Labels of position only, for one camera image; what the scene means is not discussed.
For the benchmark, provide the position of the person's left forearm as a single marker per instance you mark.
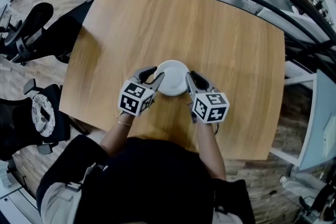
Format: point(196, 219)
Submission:
point(118, 136)

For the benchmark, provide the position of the dark smartphone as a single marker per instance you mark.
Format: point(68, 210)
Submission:
point(45, 114)

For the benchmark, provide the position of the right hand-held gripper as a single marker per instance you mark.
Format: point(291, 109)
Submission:
point(210, 107)

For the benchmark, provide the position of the clear plastic bottle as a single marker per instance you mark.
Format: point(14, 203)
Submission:
point(288, 183)

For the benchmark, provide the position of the person's right forearm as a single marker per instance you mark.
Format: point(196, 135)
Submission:
point(210, 149)

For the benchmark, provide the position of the white plate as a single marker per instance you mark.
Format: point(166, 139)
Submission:
point(173, 78)

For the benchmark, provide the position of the person's black shirt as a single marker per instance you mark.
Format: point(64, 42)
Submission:
point(147, 181)

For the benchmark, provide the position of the black chair with cushion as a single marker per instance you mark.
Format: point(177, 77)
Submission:
point(18, 123)

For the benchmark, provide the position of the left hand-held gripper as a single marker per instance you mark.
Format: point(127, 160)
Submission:
point(134, 99)

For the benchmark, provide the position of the person's light trousers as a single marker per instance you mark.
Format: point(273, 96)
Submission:
point(57, 204)

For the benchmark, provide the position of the patterned seat cushion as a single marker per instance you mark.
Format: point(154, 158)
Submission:
point(43, 126)

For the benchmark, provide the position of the pale desk with white frame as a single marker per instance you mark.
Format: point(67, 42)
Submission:
point(317, 118)

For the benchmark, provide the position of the black office chair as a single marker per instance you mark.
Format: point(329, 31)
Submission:
point(39, 31)
point(325, 202)

